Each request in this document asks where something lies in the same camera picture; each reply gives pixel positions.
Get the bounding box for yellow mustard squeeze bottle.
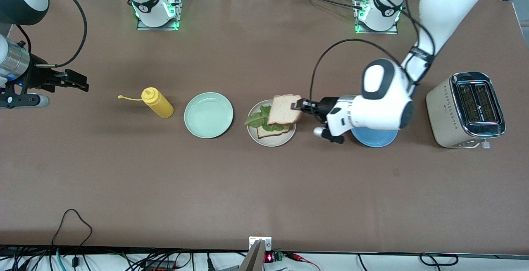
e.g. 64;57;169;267
118;87;174;119

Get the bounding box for light green plate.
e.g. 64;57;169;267
184;92;234;139

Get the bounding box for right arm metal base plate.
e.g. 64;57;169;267
136;0;185;31

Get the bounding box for brown bread slice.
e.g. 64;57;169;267
267;94;303;126
257;123;295;140

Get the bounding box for green lettuce leaf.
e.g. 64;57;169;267
244;105;291;133

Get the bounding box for beige plate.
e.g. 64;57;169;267
247;100;297;147

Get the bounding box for blue plate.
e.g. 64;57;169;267
350;127;399;148

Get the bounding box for black oval cable loop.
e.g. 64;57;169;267
419;253;459;266

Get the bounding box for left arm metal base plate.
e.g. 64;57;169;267
354;0;399;35

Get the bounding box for grey metal bar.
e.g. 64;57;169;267
239;240;265;271

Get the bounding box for small metal mounting bracket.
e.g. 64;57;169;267
249;237;272;251

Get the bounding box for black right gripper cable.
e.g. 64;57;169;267
35;0;88;68

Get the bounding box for beige chrome toaster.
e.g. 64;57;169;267
426;71;507;150

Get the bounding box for black looped cable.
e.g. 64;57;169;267
52;209;93;271

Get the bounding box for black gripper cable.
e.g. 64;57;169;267
310;0;434;102
35;0;88;68

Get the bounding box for red clip wires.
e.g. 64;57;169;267
284;252;321;271

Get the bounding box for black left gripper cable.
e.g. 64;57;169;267
310;0;434;102

